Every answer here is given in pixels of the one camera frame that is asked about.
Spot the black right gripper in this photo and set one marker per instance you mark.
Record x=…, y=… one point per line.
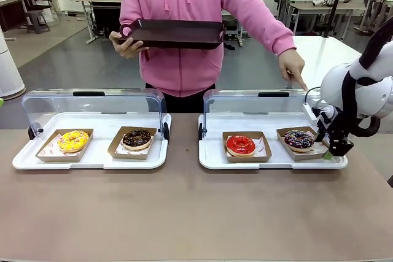
x=336, y=124

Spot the paper liner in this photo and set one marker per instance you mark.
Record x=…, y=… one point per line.
x=261, y=148
x=52, y=151
x=319, y=151
x=122, y=151

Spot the cardboard box of rainbow donut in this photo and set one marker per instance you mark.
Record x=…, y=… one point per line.
x=304, y=156

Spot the chocolate donut with rainbow sprinkles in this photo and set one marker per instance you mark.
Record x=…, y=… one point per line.
x=291, y=140

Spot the dark brown serving tray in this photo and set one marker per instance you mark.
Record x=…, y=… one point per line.
x=175, y=33

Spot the cardboard box of nut donut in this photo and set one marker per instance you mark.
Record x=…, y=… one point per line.
x=132, y=157

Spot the chocolate donut with nut bits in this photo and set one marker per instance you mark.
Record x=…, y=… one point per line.
x=129, y=139

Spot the person's left forearm pink sleeve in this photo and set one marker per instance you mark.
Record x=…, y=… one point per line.
x=270, y=29

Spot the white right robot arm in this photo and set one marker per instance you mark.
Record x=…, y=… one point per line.
x=377, y=96

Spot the person's right forearm pink sleeve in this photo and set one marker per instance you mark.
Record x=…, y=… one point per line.
x=129, y=19

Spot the paper liner under red donut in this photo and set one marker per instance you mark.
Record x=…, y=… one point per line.
x=261, y=148

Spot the cardboard box of red donut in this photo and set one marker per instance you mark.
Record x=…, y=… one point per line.
x=248, y=159

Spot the red glazed donut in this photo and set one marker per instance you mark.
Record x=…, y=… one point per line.
x=233, y=147

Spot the person's black trousers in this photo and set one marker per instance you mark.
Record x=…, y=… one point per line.
x=184, y=104

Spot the pink hoodie person torso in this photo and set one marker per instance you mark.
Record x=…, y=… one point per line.
x=181, y=68

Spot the yellow sprinkled donut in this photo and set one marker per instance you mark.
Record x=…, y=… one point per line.
x=66, y=144

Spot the cardboard box of yellow donut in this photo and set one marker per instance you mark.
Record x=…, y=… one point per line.
x=61, y=157

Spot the paper liner under yellow donut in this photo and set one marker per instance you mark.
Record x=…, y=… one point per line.
x=52, y=151

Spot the person's left hand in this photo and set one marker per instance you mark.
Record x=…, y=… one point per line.
x=291, y=64

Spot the person's right hand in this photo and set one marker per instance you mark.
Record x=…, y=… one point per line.
x=124, y=46

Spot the white display case base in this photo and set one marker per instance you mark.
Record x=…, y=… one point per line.
x=98, y=164
x=276, y=164

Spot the white glossy side table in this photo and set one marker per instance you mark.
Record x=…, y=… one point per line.
x=322, y=53

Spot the clear display case lid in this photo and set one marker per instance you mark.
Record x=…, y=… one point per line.
x=92, y=102
x=245, y=102

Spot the grey background work desk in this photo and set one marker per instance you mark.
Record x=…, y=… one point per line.
x=319, y=7

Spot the black tripod pole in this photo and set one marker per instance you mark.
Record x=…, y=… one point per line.
x=336, y=1

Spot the black office chair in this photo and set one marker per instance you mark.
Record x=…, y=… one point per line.
x=38, y=7

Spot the white cylindrical air purifier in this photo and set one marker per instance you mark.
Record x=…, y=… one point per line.
x=9, y=68

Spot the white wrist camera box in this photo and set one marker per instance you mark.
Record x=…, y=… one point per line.
x=310, y=111

